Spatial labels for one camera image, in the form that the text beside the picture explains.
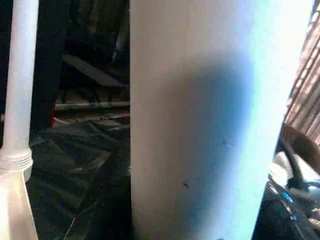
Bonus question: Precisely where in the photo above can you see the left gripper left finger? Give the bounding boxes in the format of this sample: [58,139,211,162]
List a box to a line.
[82,139,133,240]

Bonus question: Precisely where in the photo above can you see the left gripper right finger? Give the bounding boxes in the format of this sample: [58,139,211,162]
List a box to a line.
[251,174,320,240]

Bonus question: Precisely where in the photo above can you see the white plastic table leg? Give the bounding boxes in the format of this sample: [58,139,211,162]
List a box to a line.
[128,0,316,240]
[0,0,40,173]

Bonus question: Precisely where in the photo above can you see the black work mat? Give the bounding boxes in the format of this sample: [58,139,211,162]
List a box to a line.
[26,117,132,240]

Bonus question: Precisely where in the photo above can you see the sheer window curtain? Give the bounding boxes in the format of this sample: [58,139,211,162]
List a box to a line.
[283,0,320,147]

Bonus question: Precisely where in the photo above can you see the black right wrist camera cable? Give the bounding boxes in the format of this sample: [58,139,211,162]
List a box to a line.
[277,141,320,198]

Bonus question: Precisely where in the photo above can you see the dark metal rail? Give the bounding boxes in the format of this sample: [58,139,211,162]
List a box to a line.
[53,100,131,111]

